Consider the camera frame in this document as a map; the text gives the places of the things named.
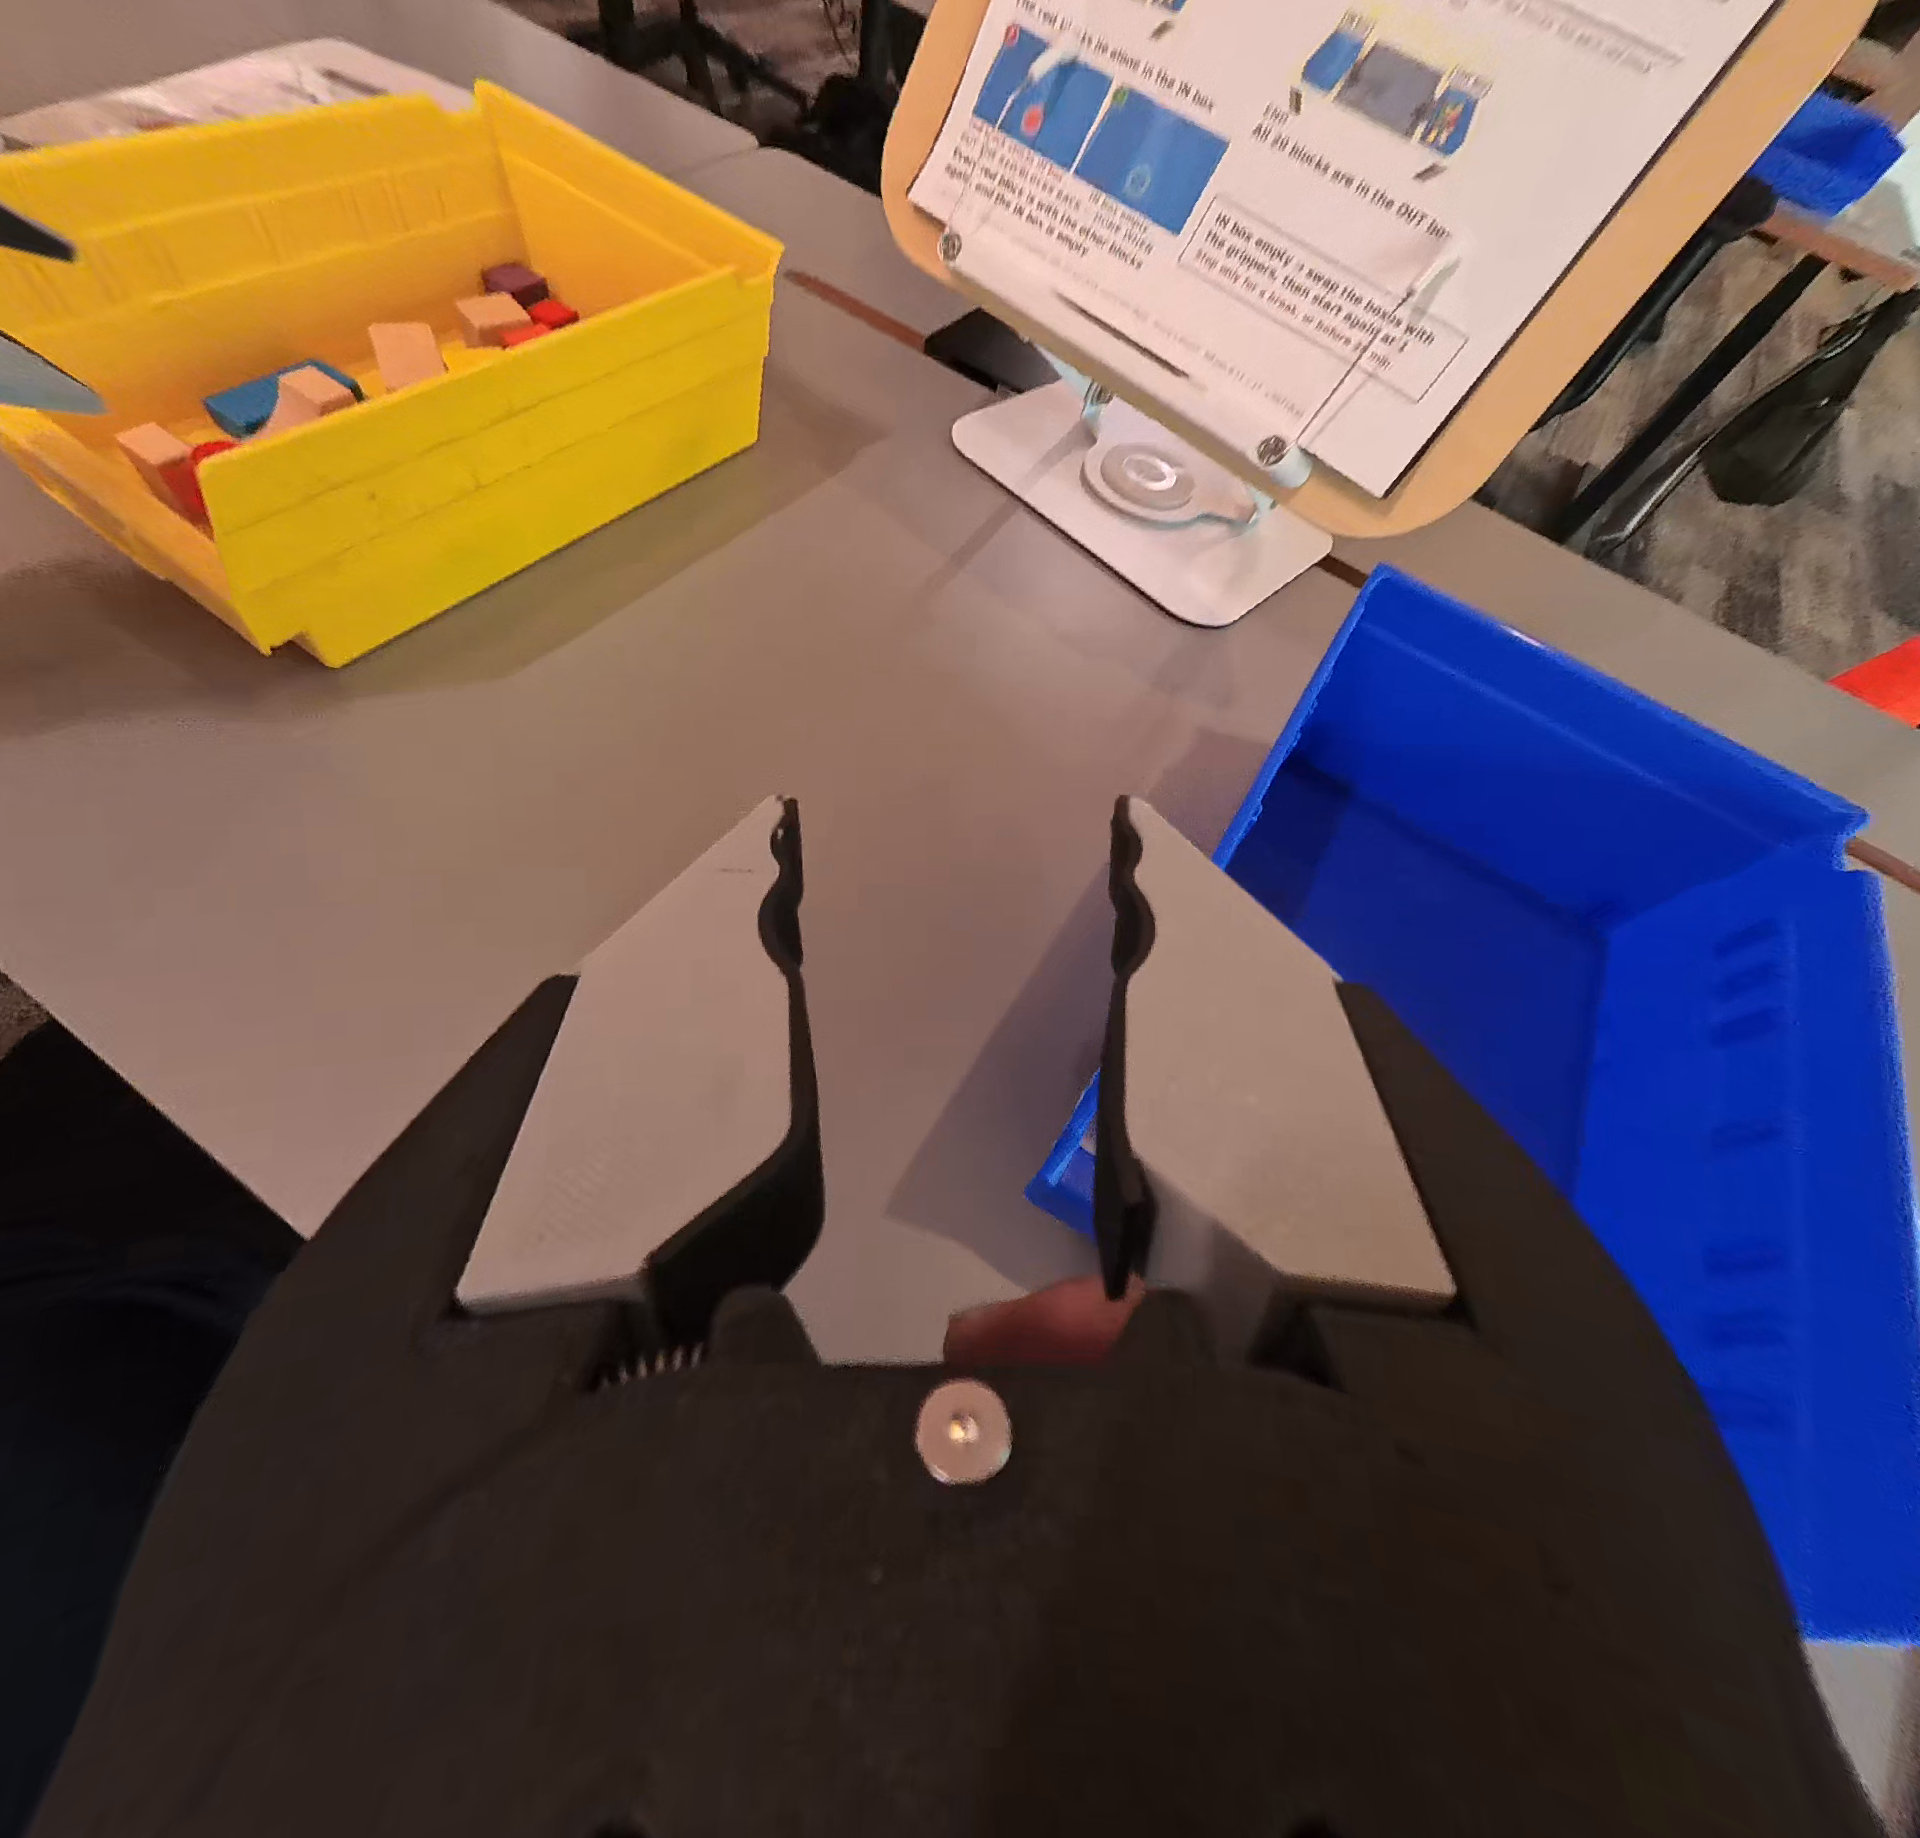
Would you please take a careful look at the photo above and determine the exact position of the printed instruction sheet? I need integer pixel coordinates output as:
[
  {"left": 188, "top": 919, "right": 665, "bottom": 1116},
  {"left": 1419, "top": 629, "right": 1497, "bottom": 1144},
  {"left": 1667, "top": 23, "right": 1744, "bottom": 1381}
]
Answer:
[{"left": 907, "top": 0, "right": 1849, "bottom": 502}]

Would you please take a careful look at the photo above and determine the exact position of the black office chair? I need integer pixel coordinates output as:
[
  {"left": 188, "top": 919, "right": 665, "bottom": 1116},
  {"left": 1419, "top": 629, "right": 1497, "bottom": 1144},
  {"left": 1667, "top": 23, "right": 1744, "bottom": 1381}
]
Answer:
[{"left": 582, "top": 0, "right": 821, "bottom": 115}]

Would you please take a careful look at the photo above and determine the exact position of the black hanging bag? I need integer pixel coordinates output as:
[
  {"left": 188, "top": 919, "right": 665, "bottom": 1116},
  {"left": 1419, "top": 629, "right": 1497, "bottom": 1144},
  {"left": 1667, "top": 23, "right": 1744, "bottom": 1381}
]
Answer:
[{"left": 1700, "top": 290, "right": 1920, "bottom": 511}]

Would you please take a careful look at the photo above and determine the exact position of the orange traffic cone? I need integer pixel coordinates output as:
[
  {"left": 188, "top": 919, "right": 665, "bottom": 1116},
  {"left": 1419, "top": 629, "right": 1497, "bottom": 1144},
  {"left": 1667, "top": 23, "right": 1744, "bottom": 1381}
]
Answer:
[{"left": 1827, "top": 627, "right": 1920, "bottom": 733}]

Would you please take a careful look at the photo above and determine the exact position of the pile of coloured wooden blocks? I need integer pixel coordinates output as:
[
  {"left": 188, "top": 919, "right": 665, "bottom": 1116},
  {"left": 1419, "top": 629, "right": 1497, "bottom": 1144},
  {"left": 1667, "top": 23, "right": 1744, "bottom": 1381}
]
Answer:
[{"left": 116, "top": 259, "right": 561, "bottom": 508}]

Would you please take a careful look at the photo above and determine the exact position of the white stand base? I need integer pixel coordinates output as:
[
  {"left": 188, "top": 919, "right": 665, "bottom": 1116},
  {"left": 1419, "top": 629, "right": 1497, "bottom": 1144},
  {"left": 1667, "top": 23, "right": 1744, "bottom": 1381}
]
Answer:
[{"left": 948, "top": 379, "right": 1337, "bottom": 629}]

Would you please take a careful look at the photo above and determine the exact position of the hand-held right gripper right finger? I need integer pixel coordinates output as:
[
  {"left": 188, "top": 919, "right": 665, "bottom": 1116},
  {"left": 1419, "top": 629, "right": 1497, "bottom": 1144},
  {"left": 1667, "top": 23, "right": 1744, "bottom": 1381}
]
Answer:
[{"left": 1096, "top": 796, "right": 1460, "bottom": 1307}]

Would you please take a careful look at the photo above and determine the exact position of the small blue storage bin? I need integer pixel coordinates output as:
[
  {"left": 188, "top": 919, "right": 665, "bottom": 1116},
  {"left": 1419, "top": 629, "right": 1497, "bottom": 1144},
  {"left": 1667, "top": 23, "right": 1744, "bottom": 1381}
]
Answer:
[{"left": 1744, "top": 87, "right": 1910, "bottom": 222}]

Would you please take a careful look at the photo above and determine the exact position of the person's right hand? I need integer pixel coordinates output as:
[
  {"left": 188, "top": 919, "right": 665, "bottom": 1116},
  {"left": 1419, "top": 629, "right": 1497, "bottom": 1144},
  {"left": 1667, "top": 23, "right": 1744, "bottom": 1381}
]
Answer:
[{"left": 944, "top": 1273, "right": 1152, "bottom": 1370}]

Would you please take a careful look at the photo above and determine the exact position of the yellow plastic bin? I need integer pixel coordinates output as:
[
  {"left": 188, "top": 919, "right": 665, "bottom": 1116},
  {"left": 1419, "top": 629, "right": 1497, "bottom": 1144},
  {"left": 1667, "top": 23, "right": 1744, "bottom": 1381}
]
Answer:
[{"left": 0, "top": 77, "right": 788, "bottom": 670}]

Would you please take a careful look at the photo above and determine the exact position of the laminated label sheet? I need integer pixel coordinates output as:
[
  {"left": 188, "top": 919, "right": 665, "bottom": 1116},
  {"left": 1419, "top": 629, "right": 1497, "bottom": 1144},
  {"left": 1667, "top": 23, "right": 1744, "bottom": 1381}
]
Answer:
[{"left": 0, "top": 40, "right": 480, "bottom": 133}]

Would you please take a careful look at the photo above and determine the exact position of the blue plastic bin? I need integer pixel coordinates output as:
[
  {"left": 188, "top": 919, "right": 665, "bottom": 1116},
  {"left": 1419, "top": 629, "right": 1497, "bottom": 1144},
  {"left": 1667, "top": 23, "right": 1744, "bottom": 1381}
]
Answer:
[{"left": 1025, "top": 564, "right": 1920, "bottom": 1646}]

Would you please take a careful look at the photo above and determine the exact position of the wooden table with black legs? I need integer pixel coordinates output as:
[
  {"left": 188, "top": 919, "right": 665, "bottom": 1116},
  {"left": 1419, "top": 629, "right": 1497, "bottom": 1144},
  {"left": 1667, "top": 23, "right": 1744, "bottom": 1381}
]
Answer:
[{"left": 1546, "top": 210, "right": 1920, "bottom": 547}]

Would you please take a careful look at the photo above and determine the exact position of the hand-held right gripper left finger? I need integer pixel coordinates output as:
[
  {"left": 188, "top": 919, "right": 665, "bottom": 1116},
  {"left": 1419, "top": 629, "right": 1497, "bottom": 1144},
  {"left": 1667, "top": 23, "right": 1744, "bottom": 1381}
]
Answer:
[{"left": 453, "top": 796, "right": 827, "bottom": 1334}]

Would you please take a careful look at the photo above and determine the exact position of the instruction sheet on stand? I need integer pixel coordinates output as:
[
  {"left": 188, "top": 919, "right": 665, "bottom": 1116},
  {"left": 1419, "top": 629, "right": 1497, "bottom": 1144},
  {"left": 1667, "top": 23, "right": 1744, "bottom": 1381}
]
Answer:
[{"left": 880, "top": 0, "right": 1908, "bottom": 542}]

